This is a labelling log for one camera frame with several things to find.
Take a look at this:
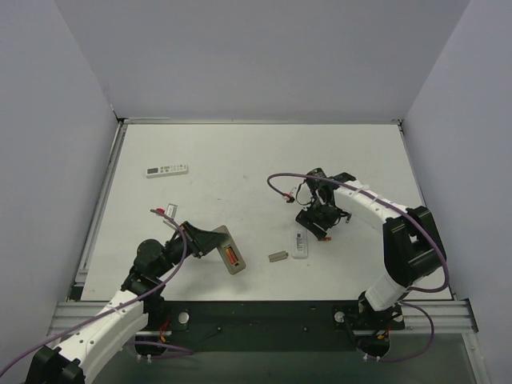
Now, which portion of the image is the white remote being loaded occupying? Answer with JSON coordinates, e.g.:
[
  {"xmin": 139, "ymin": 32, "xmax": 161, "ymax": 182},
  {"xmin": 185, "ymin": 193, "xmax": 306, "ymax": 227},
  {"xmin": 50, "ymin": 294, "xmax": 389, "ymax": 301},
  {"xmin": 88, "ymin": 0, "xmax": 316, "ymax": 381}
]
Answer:
[{"xmin": 291, "ymin": 229, "xmax": 309, "ymax": 259}]

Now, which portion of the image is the grey beige remote control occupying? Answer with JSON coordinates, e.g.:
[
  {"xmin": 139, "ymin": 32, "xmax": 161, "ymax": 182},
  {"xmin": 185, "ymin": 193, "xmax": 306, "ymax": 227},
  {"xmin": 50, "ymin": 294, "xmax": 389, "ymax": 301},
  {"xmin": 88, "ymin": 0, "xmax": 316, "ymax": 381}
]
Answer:
[{"xmin": 214, "ymin": 226, "xmax": 246, "ymax": 275}]

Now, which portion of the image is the grey remote battery cover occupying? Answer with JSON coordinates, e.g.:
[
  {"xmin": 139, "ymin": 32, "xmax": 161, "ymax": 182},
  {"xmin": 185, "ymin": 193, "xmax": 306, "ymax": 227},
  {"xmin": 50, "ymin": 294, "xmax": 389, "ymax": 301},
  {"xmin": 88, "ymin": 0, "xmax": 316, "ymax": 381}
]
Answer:
[{"xmin": 268, "ymin": 251, "xmax": 288, "ymax": 262}]

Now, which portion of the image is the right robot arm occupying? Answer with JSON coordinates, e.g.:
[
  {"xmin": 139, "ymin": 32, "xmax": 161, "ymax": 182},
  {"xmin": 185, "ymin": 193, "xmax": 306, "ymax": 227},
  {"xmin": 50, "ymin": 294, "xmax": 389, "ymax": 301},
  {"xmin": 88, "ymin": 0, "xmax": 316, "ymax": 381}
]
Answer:
[{"xmin": 295, "ymin": 168, "xmax": 446, "ymax": 314}]

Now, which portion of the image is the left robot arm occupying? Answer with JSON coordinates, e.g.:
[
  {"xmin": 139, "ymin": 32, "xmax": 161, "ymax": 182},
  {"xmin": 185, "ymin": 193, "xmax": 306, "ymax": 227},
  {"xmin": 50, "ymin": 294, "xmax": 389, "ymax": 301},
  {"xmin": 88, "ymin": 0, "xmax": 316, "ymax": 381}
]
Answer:
[{"xmin": 25, "ymin": 222, "xmax": 229, "ymax": 383}]

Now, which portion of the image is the white remote with display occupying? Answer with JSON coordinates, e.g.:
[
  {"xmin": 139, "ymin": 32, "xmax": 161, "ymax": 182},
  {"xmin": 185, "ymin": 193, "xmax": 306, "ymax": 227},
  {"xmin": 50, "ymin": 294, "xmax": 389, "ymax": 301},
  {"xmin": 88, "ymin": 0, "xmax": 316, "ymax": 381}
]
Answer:
[{"xmin": 146, "ymin": 164, "xmax": 189, "ymax": 178}]

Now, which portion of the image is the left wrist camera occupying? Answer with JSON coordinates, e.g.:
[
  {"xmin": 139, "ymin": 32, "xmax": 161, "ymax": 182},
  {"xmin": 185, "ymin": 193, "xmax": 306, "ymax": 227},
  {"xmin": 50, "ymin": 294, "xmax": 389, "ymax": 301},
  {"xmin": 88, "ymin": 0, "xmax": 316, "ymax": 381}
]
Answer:
[{"xmin": 155, "ymin": 203, "xmax": 178, "ymax": 228}]

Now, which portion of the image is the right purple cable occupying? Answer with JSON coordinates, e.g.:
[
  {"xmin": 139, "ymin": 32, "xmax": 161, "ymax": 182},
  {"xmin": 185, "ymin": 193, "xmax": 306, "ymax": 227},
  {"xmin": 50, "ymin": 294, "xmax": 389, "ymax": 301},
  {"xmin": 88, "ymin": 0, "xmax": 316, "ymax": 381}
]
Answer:
[{"xmin": 266, "ymin": 171, "xmax": 448, "ymax": 363}]

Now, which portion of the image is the purple cable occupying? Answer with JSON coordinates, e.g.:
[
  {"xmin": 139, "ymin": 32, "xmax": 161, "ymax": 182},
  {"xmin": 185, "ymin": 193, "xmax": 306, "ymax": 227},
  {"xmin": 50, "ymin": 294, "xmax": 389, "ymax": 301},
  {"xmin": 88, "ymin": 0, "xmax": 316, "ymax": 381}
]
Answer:
[
  {"xmin": 266, "ymin": 171, "xmax": 448, "ymax": 363},
  {"xmin": 0, "ymin": 207, "xmax": 195, "ymax": 379}
]

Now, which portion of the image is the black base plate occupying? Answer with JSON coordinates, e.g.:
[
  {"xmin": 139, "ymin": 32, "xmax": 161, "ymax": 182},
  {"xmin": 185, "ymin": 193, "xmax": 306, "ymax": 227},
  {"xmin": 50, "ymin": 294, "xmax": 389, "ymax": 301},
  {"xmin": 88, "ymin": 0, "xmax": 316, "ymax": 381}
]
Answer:
[{"xmin": 134, "ymin": 301, "xmax": 402, "ymax": 357}]

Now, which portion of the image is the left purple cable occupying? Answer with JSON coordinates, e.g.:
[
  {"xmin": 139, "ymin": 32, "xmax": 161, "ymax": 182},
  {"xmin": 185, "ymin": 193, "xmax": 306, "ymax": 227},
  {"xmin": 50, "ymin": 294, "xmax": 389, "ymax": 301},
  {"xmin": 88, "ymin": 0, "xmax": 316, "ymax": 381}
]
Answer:
[{"xmin": 0, "ymin": 207, "xmax": 195, "ymax": 379}]

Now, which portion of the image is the aluminium frame rail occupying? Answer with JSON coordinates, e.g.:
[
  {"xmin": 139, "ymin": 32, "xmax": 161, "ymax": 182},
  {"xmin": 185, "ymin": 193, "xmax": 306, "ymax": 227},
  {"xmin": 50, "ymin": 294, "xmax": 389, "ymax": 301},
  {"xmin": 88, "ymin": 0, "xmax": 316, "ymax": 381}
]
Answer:
[{"xmin": 47, "ymin": 298, "xmax": 479, "ymax": 341}]

